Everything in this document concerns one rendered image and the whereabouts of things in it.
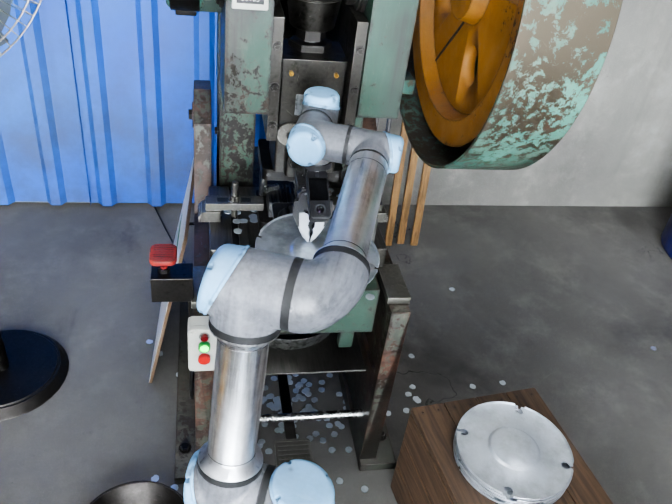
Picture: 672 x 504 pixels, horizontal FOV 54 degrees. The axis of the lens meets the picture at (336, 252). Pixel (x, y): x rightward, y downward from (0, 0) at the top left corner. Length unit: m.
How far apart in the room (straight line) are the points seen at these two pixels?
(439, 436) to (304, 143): 0.87
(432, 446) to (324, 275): 0.85
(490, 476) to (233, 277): 0.93
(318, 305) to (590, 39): 0.68
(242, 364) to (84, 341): 1.44
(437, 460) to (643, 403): 1.11
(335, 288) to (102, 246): 1.98
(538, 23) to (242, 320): 0.71
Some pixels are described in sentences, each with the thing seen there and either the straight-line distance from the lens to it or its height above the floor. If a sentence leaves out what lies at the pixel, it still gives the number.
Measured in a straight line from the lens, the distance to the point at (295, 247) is 1.53.
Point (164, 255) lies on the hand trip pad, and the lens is 1.55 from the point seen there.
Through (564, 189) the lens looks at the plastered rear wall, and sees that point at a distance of 3.56.
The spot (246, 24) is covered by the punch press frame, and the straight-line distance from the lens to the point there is 1.42.
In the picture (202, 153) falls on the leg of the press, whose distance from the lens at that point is 1.95.
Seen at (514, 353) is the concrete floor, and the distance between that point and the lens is 2.60.
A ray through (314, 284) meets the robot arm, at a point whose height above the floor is 1.08.
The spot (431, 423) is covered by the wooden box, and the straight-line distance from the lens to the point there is 1.80.
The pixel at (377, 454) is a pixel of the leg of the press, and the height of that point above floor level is 0.03.
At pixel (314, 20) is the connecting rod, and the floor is 1.25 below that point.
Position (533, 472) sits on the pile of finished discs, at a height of 0.39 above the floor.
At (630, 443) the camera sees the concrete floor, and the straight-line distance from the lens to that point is 2.49.
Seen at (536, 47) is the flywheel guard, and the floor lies 1.34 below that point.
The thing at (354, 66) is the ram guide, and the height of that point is 1.17.
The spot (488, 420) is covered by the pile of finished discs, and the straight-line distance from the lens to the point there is 1.81.
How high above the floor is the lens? 1.70
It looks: 36 degrees down
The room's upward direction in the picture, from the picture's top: 8 degrees clockwise
